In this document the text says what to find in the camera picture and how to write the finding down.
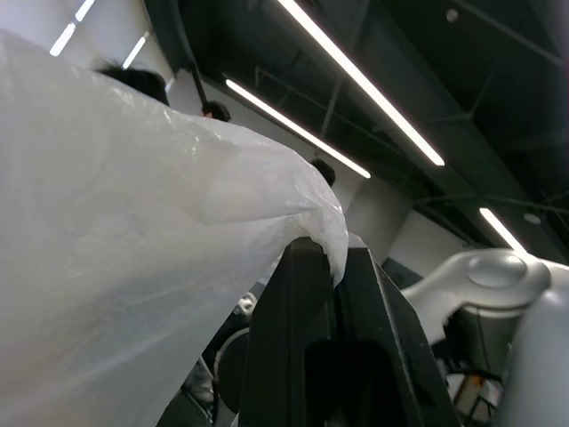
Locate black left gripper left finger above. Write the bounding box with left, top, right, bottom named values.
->
left=238, top=237, right=341, bottom=427

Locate black boom pole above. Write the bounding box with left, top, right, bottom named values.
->
left=184, top=60, right=210, bottom=106

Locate long ceiling light strip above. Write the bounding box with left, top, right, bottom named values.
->
left=224, top=78, right=373, bottom=180
left=276, top=0, right=446, bottom=167

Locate dark-haired person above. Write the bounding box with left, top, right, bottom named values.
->
left=201, top=101, right=233, bottom=123
left=310, top=158, right=337, bottom=188
left=92, top=58, right=172, bottom=108

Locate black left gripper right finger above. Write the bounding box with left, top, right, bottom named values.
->
left=333, top=234, right=463, bottom=427

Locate short ceiling light strip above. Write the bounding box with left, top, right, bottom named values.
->
left=478, top=206, right=529, bottom=257

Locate translucent white plastic bag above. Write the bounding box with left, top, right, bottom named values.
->
left=0, top=28, right=349, bottom=427

